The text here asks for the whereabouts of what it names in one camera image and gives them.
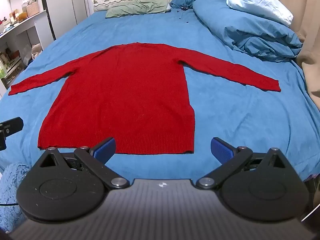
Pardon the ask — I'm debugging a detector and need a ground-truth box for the wicker basket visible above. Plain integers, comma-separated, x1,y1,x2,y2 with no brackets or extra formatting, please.
26,1,40,17

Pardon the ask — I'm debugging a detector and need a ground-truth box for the white and grey wardrobe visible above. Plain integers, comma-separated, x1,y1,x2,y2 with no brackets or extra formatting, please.
35,0,94,41

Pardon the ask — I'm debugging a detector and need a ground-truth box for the beige plush toy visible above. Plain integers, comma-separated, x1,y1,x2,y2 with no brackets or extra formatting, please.
31,43,43,58

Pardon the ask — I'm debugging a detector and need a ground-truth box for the red knit sweater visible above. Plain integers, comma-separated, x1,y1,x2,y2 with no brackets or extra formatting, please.
8,42,282,155

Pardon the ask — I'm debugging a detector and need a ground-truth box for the blue duvet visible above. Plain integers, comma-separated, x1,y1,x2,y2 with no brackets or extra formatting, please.
192,0,303,62

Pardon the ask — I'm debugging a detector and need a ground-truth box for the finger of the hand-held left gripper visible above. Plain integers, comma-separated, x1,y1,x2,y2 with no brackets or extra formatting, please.
0,117,24,151

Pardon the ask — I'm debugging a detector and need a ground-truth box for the beige curtain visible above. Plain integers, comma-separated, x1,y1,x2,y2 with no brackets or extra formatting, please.
287,0,320,112

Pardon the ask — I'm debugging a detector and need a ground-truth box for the white shelf desk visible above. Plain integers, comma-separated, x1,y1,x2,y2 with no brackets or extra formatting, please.
0,9,48,98

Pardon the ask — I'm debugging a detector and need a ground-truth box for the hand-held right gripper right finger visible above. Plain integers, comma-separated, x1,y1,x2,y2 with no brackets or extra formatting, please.
196,137,295,190

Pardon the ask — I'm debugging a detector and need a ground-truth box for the bed with blue sheet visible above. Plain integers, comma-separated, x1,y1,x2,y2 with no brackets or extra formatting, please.
0,7,320,182

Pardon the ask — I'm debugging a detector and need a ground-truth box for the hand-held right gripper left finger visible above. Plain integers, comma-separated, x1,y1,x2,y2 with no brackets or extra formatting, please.
34,137,130,190

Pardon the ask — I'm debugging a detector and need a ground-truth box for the green pillow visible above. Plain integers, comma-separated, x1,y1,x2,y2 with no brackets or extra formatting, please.
105,0,171,19

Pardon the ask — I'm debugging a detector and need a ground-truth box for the light blue pillow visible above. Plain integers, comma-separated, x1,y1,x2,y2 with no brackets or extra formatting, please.
226,0,294,27

